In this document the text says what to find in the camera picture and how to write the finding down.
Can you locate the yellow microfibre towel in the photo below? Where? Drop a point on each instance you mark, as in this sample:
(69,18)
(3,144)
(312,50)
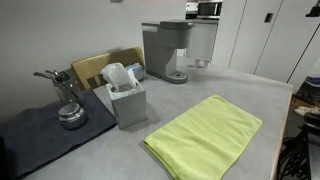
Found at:
(206,133)

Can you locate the blue plastic package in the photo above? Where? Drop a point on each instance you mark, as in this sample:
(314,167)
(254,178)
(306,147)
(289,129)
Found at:
(137,71)

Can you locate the grey tissue box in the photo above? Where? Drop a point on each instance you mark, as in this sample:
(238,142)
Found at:
(130,106)

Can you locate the grey coffee maker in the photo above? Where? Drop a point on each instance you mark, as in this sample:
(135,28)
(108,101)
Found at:
(163,46)

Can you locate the white tissue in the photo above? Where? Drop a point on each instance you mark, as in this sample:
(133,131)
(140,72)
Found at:
(116,76)

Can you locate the white coffee pod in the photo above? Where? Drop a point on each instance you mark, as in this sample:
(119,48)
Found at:
(197,62)
(207,63)

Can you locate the grey counter cabinet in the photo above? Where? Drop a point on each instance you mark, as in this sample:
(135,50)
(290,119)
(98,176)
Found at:
(203,40)

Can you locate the light wooden board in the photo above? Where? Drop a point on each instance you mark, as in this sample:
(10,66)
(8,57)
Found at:
(96,65)

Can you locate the round metal tin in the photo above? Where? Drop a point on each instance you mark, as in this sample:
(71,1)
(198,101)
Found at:
(71,115)

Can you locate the glass jar with utensils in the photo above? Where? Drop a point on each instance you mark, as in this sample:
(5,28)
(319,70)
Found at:
(66,88)

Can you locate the silver microwave oven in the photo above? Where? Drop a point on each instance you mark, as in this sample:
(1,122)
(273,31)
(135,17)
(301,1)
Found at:
(209,9)

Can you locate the dark grey cloth mat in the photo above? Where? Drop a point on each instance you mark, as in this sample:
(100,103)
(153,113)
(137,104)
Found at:
(36,136)

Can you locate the black wall switch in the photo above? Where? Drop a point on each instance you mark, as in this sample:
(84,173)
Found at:
(268,17)

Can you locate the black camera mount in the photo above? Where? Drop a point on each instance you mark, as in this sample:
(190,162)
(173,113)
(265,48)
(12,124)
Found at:
(315,11)

